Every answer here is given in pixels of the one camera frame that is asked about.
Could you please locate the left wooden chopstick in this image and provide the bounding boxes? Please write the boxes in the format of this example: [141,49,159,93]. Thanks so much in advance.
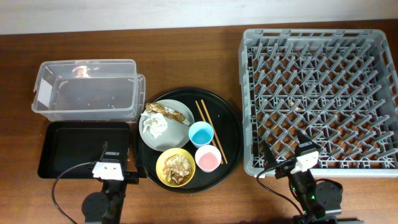
[189,101,223,164]

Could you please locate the black rectangular tray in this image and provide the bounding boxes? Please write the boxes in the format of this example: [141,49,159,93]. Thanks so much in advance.
[37,121,131,179]

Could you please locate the round black serving tray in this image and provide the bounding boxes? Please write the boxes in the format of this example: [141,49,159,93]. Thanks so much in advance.
[139,88,243,194]

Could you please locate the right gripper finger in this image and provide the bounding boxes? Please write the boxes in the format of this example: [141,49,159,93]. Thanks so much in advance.
[295,131,322,152]
[264,142,277,170]

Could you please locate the food scraps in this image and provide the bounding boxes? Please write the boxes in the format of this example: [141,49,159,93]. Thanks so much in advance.
[162,154,192,184]

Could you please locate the gold snack wrapper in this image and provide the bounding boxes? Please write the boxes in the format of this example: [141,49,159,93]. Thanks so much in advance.
[146,103,190,126]

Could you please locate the white tissue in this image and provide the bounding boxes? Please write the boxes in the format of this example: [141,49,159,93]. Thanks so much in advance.
[141,111,168,139]

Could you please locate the grey plate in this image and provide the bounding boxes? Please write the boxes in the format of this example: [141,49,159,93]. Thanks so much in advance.
[139,99,195,152]

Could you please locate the yellow bowl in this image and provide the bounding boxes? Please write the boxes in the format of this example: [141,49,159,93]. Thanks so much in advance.
[156,148,196,188]

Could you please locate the clear plastic bin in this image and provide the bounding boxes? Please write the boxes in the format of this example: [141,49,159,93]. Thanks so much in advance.
[32,59,146,123]

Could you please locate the blue cup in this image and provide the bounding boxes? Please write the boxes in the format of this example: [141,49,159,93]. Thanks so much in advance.
[188,121,214,148]

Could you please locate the grey dishwasher rack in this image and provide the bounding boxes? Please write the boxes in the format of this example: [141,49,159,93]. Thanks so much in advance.
[238,29,397,177]

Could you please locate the right wooden chopstick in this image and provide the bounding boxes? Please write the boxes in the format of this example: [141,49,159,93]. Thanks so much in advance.
[200,100,228,164]

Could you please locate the wooden chopstick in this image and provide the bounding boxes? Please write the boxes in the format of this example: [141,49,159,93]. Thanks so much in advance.
[189,101,223,164]
[200,100,228,164]

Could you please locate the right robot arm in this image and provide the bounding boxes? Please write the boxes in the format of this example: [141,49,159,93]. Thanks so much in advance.
[256,131,343,223]

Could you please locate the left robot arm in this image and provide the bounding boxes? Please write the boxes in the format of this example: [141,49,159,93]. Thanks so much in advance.
[81,142,148,224]

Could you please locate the pink cup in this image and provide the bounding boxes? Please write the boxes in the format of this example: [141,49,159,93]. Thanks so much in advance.
[195,145,221,172]

